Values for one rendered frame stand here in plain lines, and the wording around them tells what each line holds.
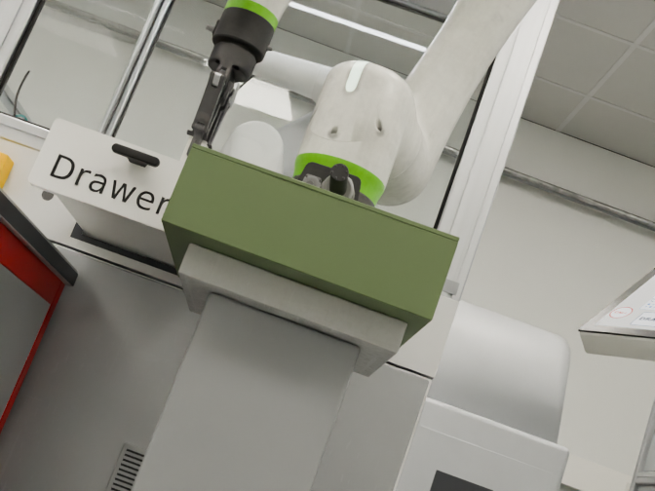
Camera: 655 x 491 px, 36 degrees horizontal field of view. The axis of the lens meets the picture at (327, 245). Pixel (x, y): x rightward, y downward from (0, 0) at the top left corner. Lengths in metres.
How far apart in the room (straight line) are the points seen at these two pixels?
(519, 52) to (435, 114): 0.49
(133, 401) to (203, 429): 0.58
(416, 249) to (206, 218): 0.25
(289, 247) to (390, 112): 0.30
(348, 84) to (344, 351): 0.37
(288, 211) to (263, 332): 0.16
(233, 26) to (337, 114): 0.39
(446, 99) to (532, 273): 3.82
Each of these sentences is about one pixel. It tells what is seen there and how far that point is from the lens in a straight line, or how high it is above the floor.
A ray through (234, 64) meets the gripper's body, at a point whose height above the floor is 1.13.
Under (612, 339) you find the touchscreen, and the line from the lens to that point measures 1.81.
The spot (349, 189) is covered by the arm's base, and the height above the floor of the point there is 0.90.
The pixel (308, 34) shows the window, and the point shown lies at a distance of 2.00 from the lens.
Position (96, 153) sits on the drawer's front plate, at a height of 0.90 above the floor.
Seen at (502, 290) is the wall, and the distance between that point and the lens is 5.30.
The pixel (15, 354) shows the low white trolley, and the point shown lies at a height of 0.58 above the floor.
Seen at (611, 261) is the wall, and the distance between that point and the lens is 5.51.
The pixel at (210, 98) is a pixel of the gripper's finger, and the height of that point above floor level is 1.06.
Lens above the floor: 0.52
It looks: 14 degrees up
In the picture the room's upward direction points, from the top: 20 degrees clockwise
